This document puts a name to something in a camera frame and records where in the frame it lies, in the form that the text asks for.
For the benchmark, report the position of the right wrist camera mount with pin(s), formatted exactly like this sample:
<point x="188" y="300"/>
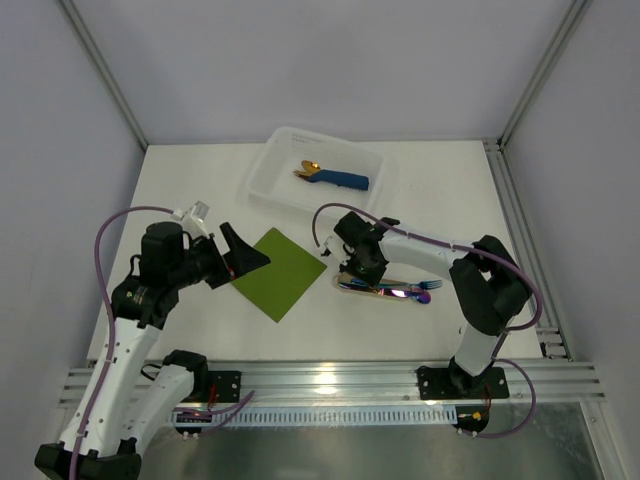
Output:
<point x="327" y="247"/>

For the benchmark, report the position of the right frame post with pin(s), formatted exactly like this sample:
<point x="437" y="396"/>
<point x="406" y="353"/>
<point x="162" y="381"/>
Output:
<point x="552" y="54"/>

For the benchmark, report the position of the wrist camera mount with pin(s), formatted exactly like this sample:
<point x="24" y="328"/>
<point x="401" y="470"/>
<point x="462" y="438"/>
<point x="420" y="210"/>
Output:
<point x="191" y="220"/>
<point x="327" y="247"/>

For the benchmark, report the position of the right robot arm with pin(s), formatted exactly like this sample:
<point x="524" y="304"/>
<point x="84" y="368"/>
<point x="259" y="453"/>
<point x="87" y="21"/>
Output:
<point x="490" y="288"/>

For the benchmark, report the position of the frame post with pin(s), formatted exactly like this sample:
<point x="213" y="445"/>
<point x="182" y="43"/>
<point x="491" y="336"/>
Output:
<point x="552" y="54"/>
<point x="91" y="48"/>

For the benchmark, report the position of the green paper napkin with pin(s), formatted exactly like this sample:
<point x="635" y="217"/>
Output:
<point x="275" y="288"/>

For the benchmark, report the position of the left frame post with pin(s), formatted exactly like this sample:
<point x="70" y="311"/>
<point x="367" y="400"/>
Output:
<point x="91" y="48"/>

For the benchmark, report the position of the gold utensils in bundle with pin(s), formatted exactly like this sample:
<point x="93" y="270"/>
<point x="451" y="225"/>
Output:
<point x="308" y="168"/>

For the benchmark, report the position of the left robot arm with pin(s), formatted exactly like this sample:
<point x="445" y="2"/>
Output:
<point x="110" y="431"/>

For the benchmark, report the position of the white slotted cable duct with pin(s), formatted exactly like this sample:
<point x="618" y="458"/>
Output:
<point x="323" y="416"/>

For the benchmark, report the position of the aluminium right side rail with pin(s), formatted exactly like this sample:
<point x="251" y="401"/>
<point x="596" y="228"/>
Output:
<point x="554" y="344"/>

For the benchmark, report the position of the white plastic basket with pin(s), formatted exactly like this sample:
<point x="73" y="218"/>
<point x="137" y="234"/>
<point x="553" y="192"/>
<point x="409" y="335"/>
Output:
<point x="271" y="177"/>

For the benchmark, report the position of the aluminium rail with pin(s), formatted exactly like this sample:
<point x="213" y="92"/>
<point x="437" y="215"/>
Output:
<point x="298" y="383"/>
<point x="554" y="344"/>

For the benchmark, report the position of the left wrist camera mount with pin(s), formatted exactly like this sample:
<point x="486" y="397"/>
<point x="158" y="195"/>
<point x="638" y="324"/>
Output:
<point x="191" y="220"/>

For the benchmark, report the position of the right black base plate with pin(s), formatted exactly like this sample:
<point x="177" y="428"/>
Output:
<point x="444" y="383"/>

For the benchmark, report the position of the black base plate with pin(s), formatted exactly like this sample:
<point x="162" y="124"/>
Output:
<point x="222" y="386"/>
<point x="444" y="383"/>

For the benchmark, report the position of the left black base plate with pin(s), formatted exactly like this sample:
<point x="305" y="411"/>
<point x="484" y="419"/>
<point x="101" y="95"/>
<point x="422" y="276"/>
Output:
<point x="222" y="386"/>

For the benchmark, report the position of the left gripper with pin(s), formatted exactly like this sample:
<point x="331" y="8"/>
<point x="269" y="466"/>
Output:
<point x="220" y="263"/>

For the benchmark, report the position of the blue rolled napkin bundle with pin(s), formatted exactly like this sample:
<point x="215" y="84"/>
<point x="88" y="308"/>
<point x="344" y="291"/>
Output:
<point x="341" y="179"/>

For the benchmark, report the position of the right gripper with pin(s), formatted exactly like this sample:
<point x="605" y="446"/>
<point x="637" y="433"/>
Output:
<point x="351" y="265"/>

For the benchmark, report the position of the aluminium front rail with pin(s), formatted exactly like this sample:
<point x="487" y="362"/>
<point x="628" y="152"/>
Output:
<point x="298" y="383"/>

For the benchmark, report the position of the iridescent blue fork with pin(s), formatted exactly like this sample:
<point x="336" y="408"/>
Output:
<point x="424" y="285"/>

